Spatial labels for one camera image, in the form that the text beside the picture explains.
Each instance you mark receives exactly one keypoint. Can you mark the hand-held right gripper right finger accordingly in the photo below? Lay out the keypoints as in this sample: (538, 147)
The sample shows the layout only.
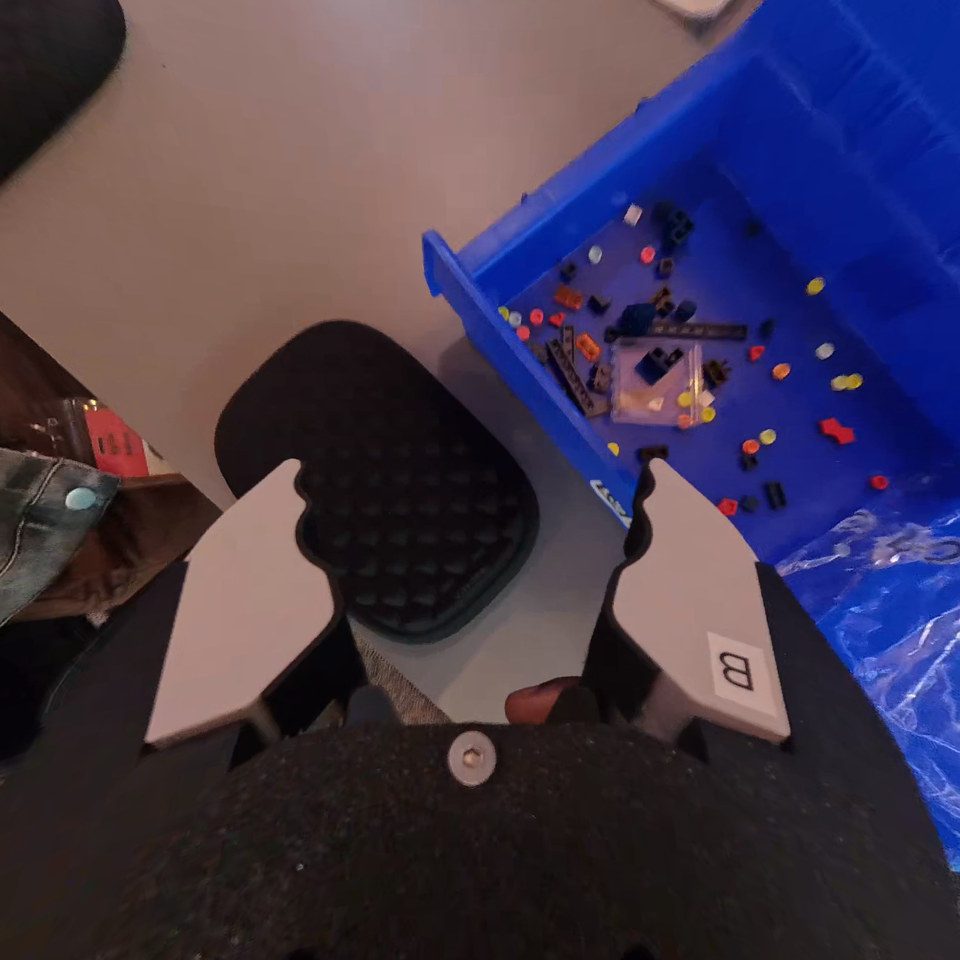
(690, 592)

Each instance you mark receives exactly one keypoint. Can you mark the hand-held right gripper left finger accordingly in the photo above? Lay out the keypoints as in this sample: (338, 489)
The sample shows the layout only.
(247, 600)

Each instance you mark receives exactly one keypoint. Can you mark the pile of brick pieces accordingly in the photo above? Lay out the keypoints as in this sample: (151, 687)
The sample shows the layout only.
(836, 430)

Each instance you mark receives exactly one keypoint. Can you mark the blue storage bin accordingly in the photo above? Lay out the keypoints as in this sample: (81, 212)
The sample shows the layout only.
(825, 150)

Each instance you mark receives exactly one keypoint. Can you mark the person's right hand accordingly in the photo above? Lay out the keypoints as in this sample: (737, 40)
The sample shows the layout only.
(536, 701)

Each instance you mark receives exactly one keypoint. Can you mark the clear transparent brick panel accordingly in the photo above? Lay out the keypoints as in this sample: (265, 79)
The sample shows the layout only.
(637, 405)

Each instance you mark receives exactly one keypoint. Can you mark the clear printed plastic bag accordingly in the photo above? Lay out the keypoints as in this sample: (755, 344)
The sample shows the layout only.
(885, 600)

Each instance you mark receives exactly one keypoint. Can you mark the red card in clear holder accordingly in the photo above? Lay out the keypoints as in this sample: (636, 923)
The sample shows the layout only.
(112, 442)

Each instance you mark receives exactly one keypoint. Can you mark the person's grey denim jacket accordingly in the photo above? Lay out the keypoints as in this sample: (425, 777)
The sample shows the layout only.
(37, 525)

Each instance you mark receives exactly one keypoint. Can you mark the long black brick beam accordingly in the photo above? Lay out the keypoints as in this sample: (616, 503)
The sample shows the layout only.
(705, 331)

